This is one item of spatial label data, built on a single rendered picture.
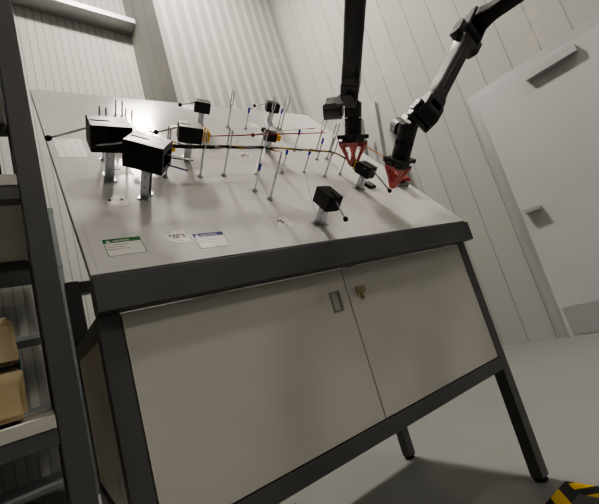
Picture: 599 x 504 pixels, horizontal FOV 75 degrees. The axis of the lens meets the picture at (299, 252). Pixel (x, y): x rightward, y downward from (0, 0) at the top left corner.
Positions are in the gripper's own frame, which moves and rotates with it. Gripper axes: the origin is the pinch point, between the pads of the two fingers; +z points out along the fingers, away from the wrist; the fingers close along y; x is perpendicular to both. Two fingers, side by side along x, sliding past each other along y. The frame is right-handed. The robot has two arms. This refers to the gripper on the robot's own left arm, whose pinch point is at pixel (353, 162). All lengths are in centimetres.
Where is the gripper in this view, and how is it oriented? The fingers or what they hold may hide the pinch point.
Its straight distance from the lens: 140.1
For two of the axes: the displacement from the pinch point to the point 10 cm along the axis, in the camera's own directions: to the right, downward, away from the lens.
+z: 0.4, 9.6, 2.7
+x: 7.3, 1.6, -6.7
